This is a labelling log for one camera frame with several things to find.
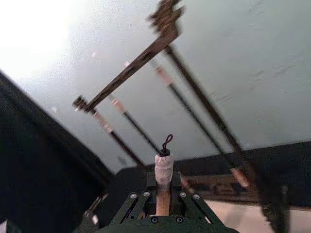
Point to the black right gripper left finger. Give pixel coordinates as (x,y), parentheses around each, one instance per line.
(151,180)

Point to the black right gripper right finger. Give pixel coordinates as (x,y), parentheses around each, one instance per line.
(176,180)

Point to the tan rod with white tape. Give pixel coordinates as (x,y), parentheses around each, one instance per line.
(164,170)

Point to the black rack with steel bars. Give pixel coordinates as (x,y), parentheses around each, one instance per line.
(126,78)

